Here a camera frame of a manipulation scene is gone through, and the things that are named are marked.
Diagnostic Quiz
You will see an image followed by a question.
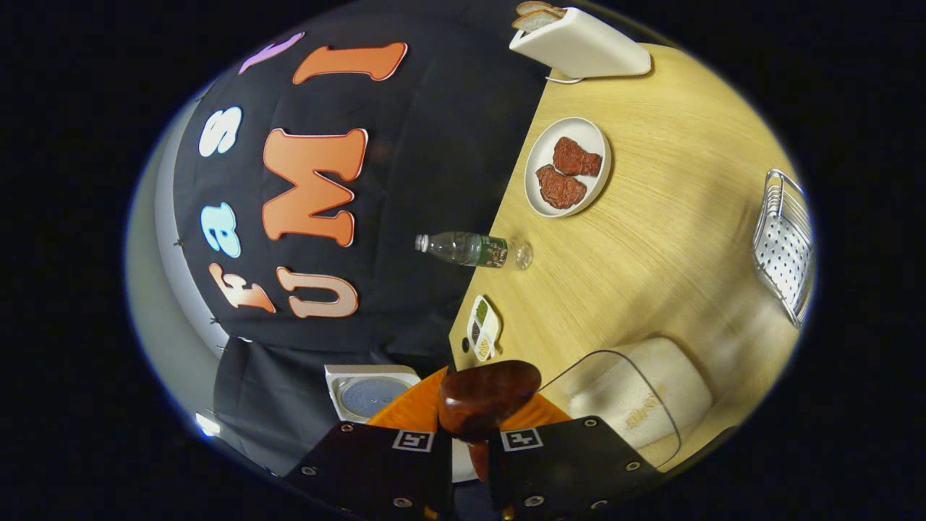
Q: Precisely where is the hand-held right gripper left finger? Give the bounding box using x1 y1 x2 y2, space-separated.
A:
286 365 453 521

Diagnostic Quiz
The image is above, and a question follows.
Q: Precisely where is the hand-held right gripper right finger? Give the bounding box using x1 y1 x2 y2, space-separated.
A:
486 394 663 521

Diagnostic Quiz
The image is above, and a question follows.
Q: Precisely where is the brown wooden spoon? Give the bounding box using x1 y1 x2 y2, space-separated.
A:
438 360 542 482

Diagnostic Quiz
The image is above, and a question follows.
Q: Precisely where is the metal wire chopstick holder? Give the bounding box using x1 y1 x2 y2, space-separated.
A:
752 169 815 329

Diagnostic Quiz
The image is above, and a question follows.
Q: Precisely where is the white divided grain dish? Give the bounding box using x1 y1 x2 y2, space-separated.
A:
467 294 501 363

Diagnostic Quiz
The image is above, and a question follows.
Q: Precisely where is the clear plastic water bottle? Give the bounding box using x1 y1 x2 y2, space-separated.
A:
415 231 534 271

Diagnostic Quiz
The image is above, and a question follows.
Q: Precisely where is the red meat piece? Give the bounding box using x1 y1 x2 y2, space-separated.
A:
535 164 587 211
552 136 603 177

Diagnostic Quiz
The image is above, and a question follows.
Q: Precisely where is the white round plate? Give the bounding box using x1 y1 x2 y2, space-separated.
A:
524 117 613 219

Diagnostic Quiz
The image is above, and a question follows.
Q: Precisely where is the black backdrop cloth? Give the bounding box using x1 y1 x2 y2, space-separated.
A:
174 0 558 471

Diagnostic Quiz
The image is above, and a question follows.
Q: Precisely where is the white toaster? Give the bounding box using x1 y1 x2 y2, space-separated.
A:
509 6 652 79

